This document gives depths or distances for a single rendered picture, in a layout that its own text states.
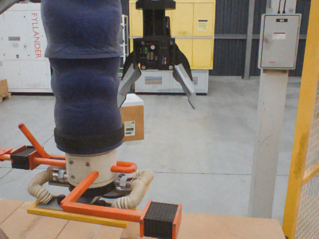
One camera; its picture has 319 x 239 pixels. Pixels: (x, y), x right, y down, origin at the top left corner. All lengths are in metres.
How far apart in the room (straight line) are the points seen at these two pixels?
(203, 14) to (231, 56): 3.74
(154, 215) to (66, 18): 0.55
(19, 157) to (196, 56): 7.31
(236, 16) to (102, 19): 10.81
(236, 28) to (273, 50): 9.79
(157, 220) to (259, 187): 1.46
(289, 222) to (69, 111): 1.14
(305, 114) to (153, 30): 0.99
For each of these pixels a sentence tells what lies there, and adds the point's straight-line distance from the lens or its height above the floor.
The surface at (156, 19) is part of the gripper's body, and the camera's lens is 0.54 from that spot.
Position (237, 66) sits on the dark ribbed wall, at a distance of 11.64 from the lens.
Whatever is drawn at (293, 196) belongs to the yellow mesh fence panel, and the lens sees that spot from 1.54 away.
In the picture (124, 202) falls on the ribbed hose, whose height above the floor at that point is 1.18.
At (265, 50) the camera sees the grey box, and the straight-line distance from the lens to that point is 1.82.
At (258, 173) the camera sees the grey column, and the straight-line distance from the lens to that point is 2.06.
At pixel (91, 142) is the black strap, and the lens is 0.91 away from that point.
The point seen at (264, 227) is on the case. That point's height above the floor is 0.95.
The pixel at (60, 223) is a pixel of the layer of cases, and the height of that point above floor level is 0.54.
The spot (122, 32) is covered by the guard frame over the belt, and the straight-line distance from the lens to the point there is 8.24.
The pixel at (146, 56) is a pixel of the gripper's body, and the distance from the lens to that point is 0.53.
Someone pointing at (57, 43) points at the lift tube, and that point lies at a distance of 0.90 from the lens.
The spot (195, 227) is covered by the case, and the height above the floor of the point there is 0.95.
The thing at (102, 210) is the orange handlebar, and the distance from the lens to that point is 0.78.
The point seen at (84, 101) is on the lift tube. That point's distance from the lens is 0.89.
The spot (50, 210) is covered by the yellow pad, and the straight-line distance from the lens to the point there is 1.05.
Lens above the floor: 1.67
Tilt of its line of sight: 16 degrees down
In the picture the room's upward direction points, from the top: straight up
